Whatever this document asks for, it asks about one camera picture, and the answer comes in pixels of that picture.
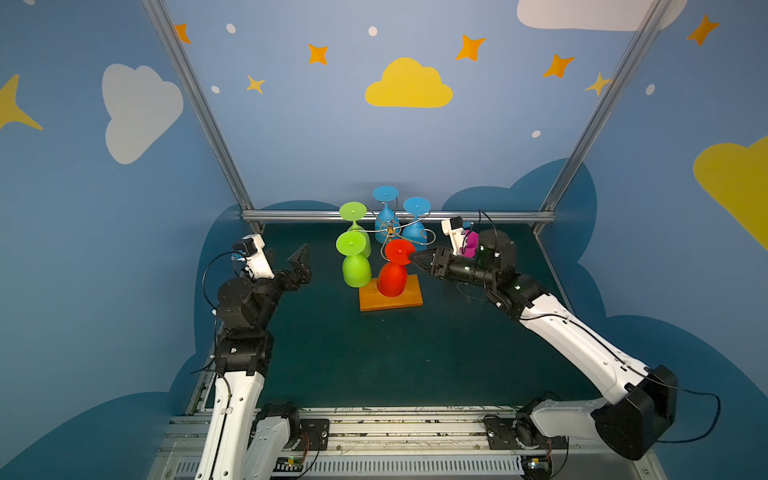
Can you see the right blue wine glass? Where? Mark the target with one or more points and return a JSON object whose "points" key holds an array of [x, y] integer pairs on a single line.
{"points": [[414, 230]]}

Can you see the horizontal aluminium back rail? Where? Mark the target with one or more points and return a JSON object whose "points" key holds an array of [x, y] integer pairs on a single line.
{"points": [[325, 216]]}

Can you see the gold wire glass rack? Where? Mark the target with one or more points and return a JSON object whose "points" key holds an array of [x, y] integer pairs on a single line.
{"points": [[431, 234]]}

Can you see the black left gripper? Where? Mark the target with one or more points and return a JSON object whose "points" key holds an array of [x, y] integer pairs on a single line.
{"points": [[291, 276]]}

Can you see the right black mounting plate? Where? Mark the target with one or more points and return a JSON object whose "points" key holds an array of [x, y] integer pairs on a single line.
{"points": [[504, 433]]}

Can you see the left aluminium corner post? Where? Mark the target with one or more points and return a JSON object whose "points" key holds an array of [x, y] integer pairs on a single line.
{"points": [[161, 20]]}

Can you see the black mounting plate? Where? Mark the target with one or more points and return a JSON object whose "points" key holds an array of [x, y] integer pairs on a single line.
{"points": [[314, 435], [504, 433]]}

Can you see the back green wine glass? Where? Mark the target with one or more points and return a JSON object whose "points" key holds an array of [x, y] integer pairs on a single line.
{"points": [[353, 212]]}

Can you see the aluminium corner post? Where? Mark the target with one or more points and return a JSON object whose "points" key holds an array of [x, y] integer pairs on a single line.
{"points": [[638, 47], [161, 20]]}

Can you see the blue wine glass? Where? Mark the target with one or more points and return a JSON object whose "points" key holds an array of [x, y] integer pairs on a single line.
{"points": [[414, 230], [386, 224]]}

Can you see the orange wooden rack base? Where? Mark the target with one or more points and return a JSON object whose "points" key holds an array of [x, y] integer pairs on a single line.
{"points": [[371, 299]]}

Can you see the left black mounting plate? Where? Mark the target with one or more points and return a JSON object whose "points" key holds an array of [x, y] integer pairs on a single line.
{"points": [[314, 435]]}

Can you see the red wine glass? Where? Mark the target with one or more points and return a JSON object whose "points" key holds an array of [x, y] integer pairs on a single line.
{"points": [[392, 278]]}

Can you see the aluminium front base rails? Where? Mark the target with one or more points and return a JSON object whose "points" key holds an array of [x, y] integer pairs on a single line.
{"points": [[444, 443]]}

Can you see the left blue wine glass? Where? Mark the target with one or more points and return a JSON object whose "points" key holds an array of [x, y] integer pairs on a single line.
{"points": [[386, 224]]}

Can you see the front green wine glass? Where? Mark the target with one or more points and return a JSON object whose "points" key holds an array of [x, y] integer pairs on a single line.
{"points": [[355, 267]]}

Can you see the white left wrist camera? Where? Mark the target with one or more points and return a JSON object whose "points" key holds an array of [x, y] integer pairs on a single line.
{"points": [[252, 249]]}

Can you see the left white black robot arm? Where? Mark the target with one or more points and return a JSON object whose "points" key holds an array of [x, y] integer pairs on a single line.
{"points": [[244, 442]]}

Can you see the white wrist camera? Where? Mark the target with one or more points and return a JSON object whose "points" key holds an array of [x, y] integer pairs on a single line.
{"points": [[453, 228], [252, 249]]}

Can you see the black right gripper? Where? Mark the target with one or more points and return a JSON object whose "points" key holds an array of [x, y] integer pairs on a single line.
{"points": [[442, 264]]}

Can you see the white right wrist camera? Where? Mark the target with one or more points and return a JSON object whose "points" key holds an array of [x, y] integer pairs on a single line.
{"points": [[453, 228]]}

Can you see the pink wine glass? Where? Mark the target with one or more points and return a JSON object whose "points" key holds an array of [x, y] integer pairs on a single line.
{"points": [[470, 241]]}

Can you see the green wine glass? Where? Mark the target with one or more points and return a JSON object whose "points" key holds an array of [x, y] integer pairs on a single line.
{"points": [[353, 212], [355, 267]]}

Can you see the right aluminium corner post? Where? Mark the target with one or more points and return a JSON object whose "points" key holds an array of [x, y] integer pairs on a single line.
{"points": [[638, 47]]}

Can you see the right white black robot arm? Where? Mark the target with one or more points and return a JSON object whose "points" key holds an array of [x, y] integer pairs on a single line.
{"points": [[636, 405]]}

